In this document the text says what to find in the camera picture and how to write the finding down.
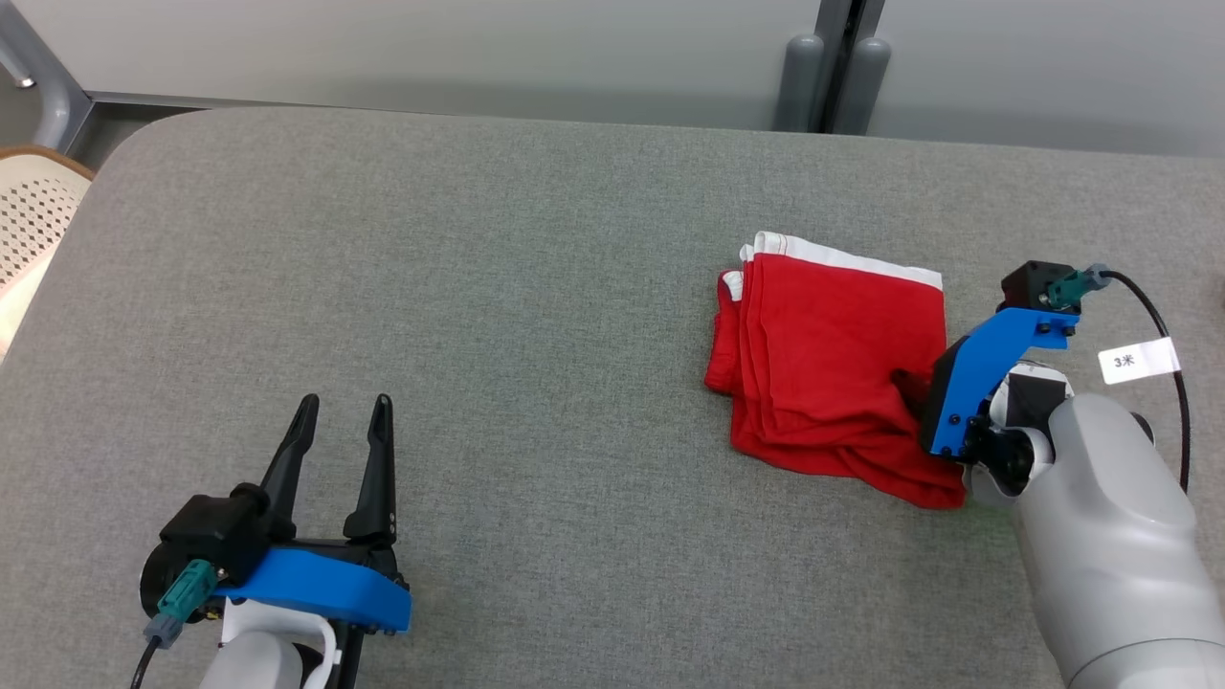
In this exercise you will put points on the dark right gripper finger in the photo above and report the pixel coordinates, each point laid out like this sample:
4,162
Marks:
914,388

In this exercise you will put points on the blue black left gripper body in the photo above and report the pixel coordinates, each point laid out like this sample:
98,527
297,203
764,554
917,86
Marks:
325,588

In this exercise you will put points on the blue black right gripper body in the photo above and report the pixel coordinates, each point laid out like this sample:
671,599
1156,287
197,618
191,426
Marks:
976,383

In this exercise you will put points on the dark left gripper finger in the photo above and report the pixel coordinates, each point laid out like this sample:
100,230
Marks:
292,469
378,478

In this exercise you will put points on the red shorts with white trim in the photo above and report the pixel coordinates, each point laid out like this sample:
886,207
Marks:
833,364

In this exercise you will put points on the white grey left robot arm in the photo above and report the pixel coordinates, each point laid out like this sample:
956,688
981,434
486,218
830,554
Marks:
258,665

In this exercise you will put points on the grey cylinder bumper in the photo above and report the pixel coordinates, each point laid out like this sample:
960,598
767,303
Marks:
800,86
861,86

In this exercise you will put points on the beige perforated laundry basket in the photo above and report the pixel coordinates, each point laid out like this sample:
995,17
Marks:
33,211

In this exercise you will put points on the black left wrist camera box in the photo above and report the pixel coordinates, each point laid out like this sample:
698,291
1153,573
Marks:
215,531

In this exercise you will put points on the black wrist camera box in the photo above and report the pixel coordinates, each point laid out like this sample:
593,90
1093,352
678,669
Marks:
215,531
1029,284

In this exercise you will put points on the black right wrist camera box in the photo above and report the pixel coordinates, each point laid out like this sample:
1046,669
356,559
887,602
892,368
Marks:
1029,284

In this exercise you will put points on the teal right camera connector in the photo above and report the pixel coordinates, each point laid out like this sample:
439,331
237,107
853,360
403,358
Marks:
1072,284

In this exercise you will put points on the teal camera connector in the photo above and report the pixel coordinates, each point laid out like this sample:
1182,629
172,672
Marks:
187,593
1072,284

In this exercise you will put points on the teal left camera connector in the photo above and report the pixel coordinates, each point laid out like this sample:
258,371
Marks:
187,593

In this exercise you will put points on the grey metal partition post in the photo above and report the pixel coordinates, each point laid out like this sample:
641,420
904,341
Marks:
847,29

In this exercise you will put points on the grey metal frame tube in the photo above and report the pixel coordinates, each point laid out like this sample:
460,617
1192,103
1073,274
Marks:
53,96

